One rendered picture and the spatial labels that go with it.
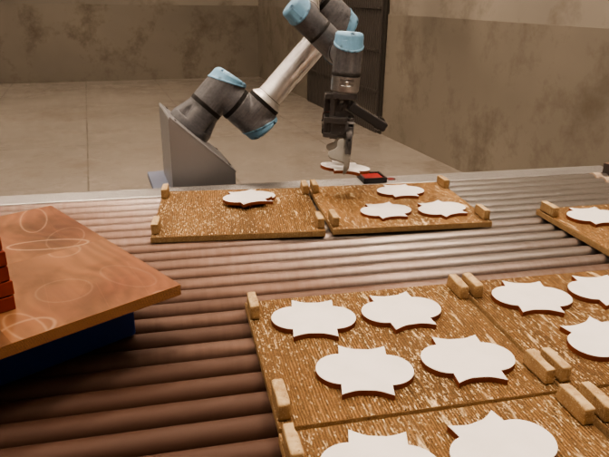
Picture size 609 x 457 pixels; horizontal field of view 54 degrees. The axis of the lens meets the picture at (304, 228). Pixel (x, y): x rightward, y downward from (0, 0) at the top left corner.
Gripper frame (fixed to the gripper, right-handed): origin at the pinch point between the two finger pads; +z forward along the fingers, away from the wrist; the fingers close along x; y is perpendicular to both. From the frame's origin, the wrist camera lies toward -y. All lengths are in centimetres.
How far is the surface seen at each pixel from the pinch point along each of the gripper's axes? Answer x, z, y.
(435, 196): -1.1, 7.1, -26.3
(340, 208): 9.6, 8.8, 1.3
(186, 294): 56, 13, 34
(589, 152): -228, 36, -185
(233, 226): 23.5, 10.6, 28.2
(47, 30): -925, 22, 436
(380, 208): 12.1, 7.4, -8.8
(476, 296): 61, 8, -20
